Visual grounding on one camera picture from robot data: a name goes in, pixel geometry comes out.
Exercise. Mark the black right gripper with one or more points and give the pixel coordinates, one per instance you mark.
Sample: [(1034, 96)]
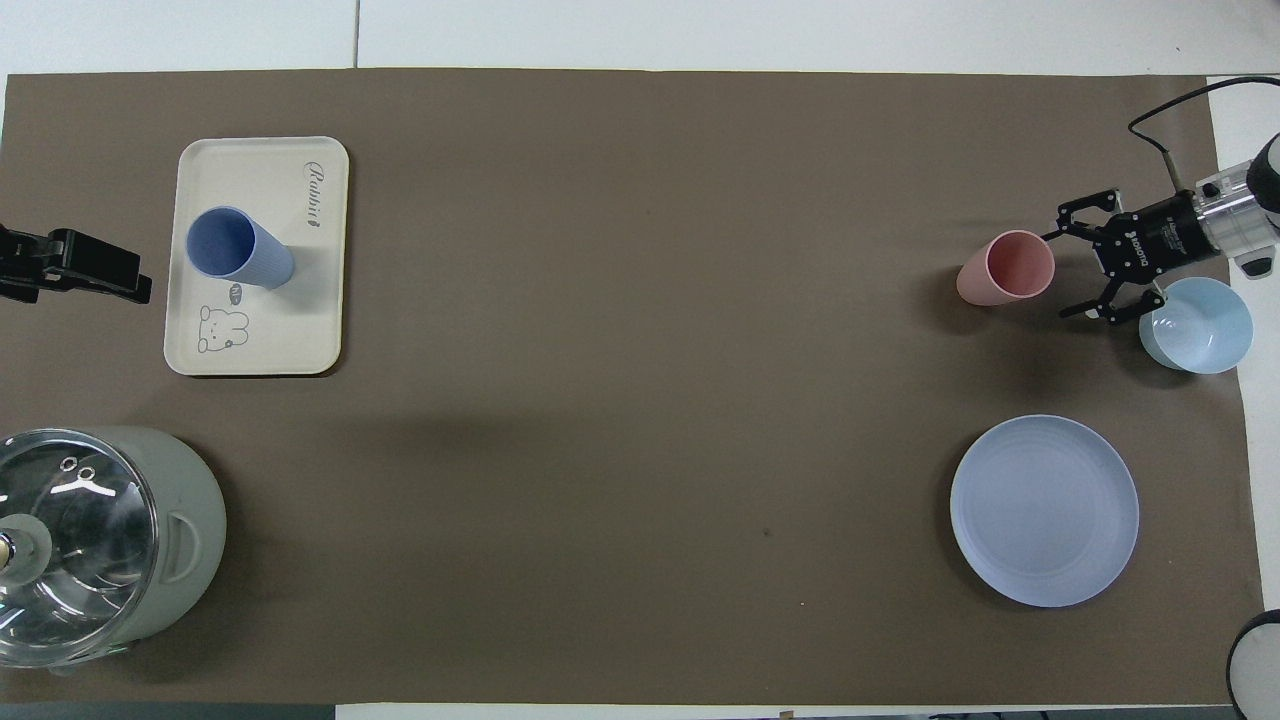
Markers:
[(1150, 240)]

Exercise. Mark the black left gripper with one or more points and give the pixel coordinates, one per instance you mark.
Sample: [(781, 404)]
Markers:
[(25, 265)]

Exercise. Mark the pink cup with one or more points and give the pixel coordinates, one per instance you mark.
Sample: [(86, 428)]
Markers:
[(1020, 265)]

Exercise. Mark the blue ribbed cup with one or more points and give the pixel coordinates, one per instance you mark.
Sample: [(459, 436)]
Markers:
[(225, 245)]

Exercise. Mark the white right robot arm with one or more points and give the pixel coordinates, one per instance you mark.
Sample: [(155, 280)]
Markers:
[(1240, 205)]

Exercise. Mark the cream rabbit print tray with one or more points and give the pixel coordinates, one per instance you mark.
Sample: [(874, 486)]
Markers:
[(300, 330)]

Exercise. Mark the light blue bowl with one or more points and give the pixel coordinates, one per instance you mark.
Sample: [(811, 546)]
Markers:
[(1200, 330)]

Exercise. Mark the grey green cooking pot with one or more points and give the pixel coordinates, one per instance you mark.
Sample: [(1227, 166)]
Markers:
[(190, 480)]

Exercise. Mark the lavender blue plate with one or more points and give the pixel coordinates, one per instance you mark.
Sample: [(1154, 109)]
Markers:
[(1045, 510)]

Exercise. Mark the glass pot lid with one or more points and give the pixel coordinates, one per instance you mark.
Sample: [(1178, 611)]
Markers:
[(90, 540)]

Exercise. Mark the brown table mat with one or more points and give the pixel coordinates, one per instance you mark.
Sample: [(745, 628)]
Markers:
[(640, 400)]

